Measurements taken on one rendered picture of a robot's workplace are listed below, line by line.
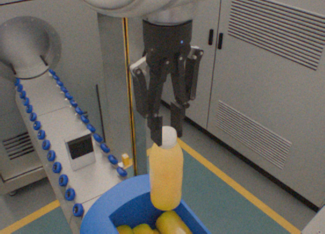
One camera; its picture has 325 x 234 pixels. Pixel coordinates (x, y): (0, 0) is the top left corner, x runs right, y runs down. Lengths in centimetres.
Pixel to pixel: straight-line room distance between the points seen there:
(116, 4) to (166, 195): 50
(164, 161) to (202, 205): 170
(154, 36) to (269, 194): 210
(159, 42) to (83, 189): 83
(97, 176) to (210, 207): 122
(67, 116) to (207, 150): 146
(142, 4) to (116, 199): 59
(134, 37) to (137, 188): 65
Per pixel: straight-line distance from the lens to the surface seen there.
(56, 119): 153
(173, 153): 59
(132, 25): 120
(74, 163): 123
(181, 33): 44
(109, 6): 22
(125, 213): 87
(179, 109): 55
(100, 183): 119
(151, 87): 51
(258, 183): 249
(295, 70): 195
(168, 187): 64
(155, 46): 45
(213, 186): 239
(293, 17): 187
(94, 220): 77
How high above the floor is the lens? 182
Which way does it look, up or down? 36 degrees down
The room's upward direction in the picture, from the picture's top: straight up
